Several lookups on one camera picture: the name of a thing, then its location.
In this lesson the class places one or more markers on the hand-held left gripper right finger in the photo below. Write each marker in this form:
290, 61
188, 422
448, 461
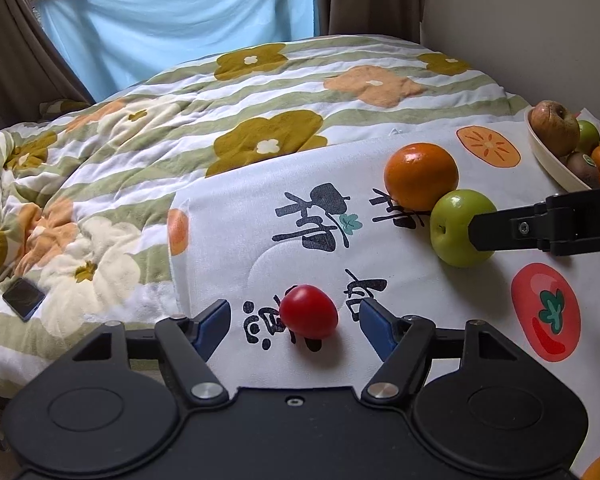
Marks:
376, 326

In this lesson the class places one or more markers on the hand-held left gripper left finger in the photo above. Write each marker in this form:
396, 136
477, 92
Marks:
214, 324

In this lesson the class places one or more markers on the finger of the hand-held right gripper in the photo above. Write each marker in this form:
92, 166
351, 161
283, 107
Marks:
500, 231

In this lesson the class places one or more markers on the green apple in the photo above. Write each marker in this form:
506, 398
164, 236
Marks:
452, 230
588, 136

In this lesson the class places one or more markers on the brown kiwi with green sticker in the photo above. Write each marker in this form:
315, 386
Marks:
582, 169

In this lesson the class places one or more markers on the dark red cherry tomato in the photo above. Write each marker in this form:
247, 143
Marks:
309, 311

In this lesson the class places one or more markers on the white fruit bowl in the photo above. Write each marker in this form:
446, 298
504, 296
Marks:
544, 160

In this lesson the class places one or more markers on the medium orange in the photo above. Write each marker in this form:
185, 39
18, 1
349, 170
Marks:
421, 176

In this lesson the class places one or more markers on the wrinkled yellow-red apple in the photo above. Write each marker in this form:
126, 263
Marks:
555, 127

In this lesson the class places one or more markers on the white fruit print cloth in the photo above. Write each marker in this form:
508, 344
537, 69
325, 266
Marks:
260, 220

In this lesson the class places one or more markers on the black smartphone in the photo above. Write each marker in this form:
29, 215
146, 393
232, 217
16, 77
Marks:
24, 299

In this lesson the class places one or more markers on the floral striped blanket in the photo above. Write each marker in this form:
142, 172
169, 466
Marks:
180, 110

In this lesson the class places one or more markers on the floral pillow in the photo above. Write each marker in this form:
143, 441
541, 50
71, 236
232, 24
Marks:
62, 106

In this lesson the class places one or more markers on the light blue curtain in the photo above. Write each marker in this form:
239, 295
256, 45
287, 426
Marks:
180, 15

